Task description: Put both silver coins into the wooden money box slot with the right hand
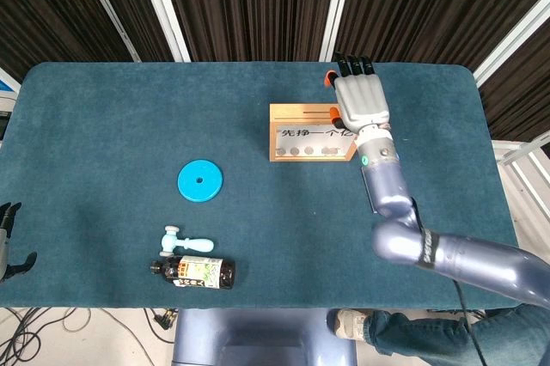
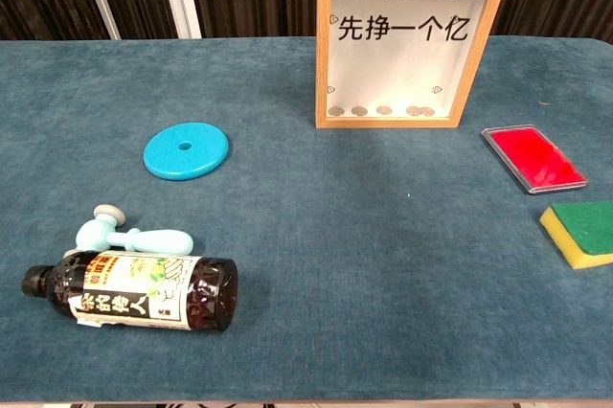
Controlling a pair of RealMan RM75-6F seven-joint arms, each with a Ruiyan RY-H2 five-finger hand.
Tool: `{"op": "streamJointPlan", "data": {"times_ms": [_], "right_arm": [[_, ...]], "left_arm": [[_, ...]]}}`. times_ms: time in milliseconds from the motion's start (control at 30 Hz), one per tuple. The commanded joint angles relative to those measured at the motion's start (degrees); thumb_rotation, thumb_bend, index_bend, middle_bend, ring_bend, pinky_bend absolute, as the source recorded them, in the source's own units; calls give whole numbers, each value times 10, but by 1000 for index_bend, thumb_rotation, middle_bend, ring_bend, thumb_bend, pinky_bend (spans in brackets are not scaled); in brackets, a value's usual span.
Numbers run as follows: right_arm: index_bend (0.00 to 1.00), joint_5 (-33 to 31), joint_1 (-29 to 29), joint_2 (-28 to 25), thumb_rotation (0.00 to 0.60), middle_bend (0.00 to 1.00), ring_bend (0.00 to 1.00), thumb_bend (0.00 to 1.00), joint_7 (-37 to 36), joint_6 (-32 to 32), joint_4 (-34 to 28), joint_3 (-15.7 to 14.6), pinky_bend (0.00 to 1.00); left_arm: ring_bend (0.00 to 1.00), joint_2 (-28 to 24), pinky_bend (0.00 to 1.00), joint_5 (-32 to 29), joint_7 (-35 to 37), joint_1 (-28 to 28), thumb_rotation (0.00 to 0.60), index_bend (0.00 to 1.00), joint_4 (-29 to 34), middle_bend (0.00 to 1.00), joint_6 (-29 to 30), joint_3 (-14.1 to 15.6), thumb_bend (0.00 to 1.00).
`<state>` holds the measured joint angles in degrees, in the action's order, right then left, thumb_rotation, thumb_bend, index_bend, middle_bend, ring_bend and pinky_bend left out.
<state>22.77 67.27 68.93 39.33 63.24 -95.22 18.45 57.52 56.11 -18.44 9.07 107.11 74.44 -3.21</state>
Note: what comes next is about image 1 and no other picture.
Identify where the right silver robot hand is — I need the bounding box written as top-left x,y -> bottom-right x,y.
323,52 -> 392,135

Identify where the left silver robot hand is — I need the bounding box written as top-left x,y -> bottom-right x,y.
0,201 -> 38,284

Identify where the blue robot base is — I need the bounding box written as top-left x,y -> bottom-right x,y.
171,308 -> 358,366

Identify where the black pleated curtain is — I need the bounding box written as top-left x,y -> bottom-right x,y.
0,0 -> 550,143

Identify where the teal table cloth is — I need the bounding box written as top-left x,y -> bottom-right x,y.
0,61 -> 529,310

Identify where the white blue sign board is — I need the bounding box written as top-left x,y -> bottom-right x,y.
0,67 -> 21,99

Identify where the blue disc with hole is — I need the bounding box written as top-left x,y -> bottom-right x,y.
176,159 -> 225,203

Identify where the black power plug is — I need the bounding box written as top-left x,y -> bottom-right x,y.
152,308 -> 180,331

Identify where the light blue toy hammer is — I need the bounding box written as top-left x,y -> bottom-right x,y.
158,225 -> 215,258

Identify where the brown tea bottle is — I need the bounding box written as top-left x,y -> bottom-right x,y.
150,255 -> 237,290

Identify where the white sneaker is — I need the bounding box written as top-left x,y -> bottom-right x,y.
328,308 -> 373,340

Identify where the person's leg in jeans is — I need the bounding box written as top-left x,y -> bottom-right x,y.
367,303 -> 550,366

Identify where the wooden coin box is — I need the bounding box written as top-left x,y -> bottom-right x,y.
269,102 -> 360,163

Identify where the black floor cable tangle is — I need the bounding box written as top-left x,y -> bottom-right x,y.
0,307 -> 94,366

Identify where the wide white frame post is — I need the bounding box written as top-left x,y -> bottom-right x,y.
132,0 -> 192,63
318,0 -> 354,63
472,0 -> 550,86

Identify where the white aluminium frame rack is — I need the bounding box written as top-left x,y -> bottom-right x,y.
491,131 -> 550,229

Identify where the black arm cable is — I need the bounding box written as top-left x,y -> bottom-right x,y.
410,197 -> 486,366

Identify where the thin white frame post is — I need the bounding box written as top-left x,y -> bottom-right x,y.
72,0 -> 142,63

